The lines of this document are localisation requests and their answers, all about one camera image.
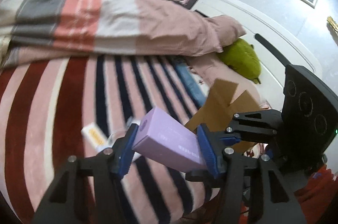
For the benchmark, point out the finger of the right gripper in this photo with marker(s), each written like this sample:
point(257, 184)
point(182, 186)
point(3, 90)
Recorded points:
point(257, 127)

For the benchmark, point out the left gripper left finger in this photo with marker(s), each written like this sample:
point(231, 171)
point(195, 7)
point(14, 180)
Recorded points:
point(65, 199)

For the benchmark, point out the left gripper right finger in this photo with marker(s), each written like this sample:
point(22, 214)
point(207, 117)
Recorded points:
point(271, 199)

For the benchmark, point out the lilac rectangular box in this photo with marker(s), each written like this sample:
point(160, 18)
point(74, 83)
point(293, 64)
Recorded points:
point(163, 139)

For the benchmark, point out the person forearm red sleeve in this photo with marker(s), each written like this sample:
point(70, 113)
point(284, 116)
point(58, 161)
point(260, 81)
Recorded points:
point(314, 203)

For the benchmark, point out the white bed headboard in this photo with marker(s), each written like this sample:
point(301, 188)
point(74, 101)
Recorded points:
point(267, 36)

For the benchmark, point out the brown cardboard box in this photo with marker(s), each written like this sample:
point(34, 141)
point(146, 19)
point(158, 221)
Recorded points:
point(223, 101)

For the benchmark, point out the white box yellow label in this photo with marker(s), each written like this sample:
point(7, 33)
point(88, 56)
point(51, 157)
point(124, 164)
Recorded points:
point(94, 135)

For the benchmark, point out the green plush toy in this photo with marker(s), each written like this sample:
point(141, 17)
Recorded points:
point(242, 58)

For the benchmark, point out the striped plush blanket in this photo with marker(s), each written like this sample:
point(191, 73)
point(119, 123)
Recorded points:
point(46, 104)

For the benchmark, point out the patchwork pink grey duvet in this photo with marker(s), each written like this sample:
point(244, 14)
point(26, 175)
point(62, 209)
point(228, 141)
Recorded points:
point(112, 27)

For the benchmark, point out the white adapter hub with cable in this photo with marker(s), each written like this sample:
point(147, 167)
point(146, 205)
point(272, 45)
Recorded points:
point(124, 142)

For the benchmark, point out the pink corduroy pillow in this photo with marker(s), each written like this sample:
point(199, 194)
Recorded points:
point(208, 68)

